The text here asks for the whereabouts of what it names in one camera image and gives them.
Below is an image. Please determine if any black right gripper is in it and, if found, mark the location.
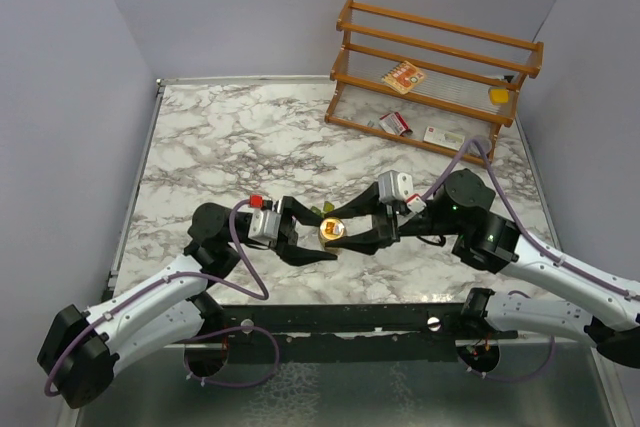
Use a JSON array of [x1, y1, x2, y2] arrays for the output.
[[325, 180, 463, 250]]

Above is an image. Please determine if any clear pill bottle gold lid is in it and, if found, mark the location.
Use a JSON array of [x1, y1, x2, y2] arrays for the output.
[[318, 217, 346, 255]]

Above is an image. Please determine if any green pill organizer box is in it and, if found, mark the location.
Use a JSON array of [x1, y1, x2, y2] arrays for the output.
[[311, 201, 335, 216]]

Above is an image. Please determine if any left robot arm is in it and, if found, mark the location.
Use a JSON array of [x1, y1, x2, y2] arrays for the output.
[[37, 195, 334, 408]]

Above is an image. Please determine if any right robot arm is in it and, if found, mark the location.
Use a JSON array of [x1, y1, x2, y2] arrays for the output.
[[326, 169, 639, 368]]

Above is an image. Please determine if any red white medicine packet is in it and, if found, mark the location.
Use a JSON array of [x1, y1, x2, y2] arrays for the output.
[[378, 112, 413, 136]]

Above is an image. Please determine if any white green medicine box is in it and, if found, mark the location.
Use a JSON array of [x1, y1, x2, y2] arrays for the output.
[[423, 126, 465, 151]]

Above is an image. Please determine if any grey round container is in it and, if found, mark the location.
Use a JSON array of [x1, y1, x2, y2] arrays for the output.
[[471, 135, 492, 156]]

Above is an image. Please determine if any orange snack packet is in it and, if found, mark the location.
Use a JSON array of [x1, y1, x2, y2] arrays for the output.
[[381, 61, 426, 95]]

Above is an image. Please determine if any wooden shelf rack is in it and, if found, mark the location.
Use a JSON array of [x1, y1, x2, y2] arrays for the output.
[[324, 0, 544, 158]]

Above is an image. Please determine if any yellow lid container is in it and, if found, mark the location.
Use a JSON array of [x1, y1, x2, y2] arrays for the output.
[[488, 87, 510, 106]]

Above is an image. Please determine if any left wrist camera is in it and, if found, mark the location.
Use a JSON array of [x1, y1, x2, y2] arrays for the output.
[[248, 195, 281, 246]]

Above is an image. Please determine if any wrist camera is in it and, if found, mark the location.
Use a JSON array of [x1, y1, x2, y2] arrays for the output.
[[377, 170, 426, 216], [248, 195, 281, 246]]

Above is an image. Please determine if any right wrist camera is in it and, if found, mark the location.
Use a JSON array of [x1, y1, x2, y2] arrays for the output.
[[377, 170, 426, 216]]

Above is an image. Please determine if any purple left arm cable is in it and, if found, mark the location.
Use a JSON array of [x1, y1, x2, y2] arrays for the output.
[[44, 199, 281, 397]]

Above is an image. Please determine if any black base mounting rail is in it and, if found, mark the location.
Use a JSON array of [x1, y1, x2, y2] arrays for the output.
[[184, 301, 517, 364]]

